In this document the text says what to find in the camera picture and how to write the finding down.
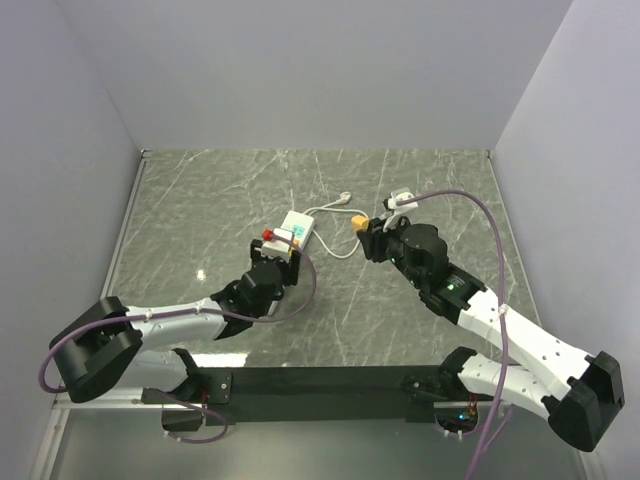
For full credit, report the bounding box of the aluminium frame rail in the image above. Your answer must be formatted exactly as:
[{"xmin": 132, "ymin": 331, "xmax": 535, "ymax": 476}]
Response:
[{"xmin": 29, "ymin": 148, "xmax": 154, "ymax": 480}]

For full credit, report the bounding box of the white power strip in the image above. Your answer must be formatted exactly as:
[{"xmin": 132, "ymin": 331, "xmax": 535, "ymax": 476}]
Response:
[{"xmin": 267, "ymin": 209, "xmax": 317, "ymax": 319}]

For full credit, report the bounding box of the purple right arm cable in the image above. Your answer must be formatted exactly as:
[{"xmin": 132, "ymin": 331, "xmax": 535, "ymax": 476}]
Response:
[{"xmin": 409, "ymin": 190, "xmax": 516, "ymax": 480}]

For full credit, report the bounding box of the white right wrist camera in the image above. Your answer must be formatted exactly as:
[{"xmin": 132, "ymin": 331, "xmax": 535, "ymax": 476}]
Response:
[{"xmin": 381, "ymin": 188, "xmax": 418, "ymax": 231}]

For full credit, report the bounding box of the small orange plug adapter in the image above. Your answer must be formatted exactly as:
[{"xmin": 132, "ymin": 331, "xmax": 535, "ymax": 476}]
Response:
[{"xmin": 351, "ymin": 215, "xmax": 370, "ymax": 234}]

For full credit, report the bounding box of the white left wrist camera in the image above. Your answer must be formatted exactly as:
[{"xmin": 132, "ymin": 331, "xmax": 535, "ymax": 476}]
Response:
[{"xmin": 261, "ymin": 228, "xmax": 295, "ymax": 261}]

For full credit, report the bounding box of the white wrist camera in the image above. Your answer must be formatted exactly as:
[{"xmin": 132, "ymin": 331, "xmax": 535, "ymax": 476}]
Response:
[
  {"xmin": 381, "ymin": 188, "xmax": 418, "ymax": 231},
  {"xmin": 261, "ymin": 228, "xmax": 295, "ymax": 261}
]

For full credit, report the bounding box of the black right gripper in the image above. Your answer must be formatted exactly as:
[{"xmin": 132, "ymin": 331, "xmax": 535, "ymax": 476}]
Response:
[{"xmin": 356, "ymin": 211, "xmax": 426, "ymax": 289}]

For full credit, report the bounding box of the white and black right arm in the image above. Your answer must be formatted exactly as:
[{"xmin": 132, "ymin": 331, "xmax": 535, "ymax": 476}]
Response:
[{"xmin": 352, "ymin": 216, "xmax": 625, "ymax": 452}]

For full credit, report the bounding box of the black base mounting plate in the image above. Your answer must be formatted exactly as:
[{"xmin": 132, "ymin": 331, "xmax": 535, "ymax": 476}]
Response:
[{"xmin": 140, "ymin": 364, "xmax": 496, "ymax": 434}]

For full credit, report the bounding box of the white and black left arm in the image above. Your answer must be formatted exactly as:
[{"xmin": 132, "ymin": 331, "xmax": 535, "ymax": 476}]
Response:
[{"xmin": 38, "ymin": 236, "xmax": 308, "ymax": 403}]

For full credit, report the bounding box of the white power strip cable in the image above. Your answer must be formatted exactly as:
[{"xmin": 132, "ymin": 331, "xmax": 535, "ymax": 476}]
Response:
[{"xmin": 304, "ymin": 192, "xmax": 364, "ymax": 260}]

